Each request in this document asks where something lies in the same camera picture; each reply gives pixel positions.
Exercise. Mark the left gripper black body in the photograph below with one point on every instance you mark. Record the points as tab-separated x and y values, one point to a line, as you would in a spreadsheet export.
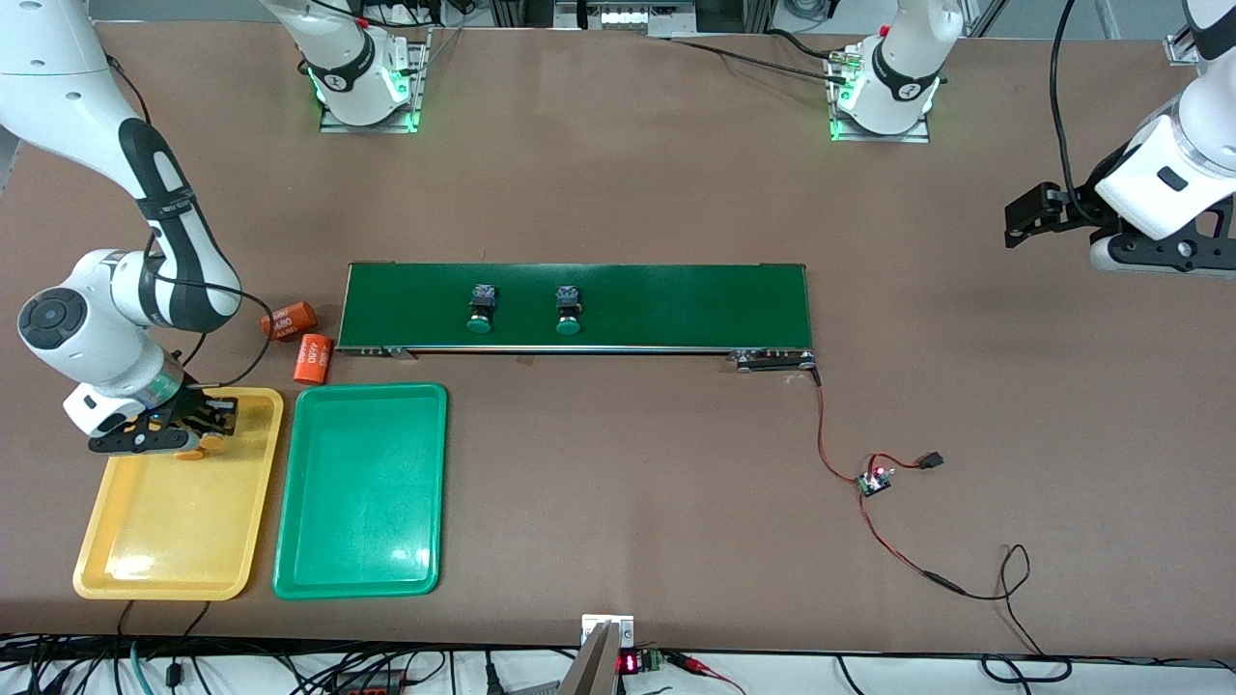
1080	205

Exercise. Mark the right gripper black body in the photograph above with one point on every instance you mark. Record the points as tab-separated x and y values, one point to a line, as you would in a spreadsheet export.
189	404

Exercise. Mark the orange 4680 cylinder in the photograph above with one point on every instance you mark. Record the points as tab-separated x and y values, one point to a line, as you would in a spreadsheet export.
312	358
290	321

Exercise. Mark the green push button switch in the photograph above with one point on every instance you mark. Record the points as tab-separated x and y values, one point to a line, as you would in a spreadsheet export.
480	325
569	325

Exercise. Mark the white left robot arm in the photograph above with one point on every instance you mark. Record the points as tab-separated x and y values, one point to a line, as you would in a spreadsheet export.
1178	154

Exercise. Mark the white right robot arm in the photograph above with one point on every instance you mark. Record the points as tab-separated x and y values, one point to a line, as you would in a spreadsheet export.
87	338

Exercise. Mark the yellow plastic tray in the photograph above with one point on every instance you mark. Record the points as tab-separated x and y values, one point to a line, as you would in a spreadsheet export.
174	521

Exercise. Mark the green plastic tray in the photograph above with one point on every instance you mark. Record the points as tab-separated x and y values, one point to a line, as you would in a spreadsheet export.
362	492

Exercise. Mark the black plug on red lead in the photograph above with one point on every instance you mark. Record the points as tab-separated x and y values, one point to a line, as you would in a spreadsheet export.
930	460

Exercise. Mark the small controller board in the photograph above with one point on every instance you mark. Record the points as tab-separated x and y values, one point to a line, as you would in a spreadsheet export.
874	483

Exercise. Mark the red power strip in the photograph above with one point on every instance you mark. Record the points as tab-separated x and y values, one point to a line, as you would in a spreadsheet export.
372	687

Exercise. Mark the red black power lead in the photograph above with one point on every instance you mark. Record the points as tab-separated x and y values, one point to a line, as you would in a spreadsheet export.
941	582

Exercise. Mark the green belt conveyor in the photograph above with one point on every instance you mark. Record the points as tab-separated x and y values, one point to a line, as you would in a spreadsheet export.
657	309

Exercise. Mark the red digit display module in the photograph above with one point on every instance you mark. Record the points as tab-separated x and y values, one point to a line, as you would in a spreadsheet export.
630	663

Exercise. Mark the red clip lead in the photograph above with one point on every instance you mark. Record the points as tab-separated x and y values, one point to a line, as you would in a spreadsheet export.
690	664

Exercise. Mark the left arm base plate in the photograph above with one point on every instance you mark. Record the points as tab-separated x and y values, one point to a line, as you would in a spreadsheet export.
917	135

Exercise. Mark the aluminium profile post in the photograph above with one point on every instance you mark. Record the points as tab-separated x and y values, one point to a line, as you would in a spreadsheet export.
1178	50

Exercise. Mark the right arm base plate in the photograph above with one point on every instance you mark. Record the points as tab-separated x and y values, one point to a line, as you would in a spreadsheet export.
417	87

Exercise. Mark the grey metal camera mount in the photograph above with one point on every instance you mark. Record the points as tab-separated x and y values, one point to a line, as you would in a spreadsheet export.
594	666

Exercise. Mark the silver equipment frame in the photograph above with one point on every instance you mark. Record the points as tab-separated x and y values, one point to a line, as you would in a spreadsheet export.
628	14

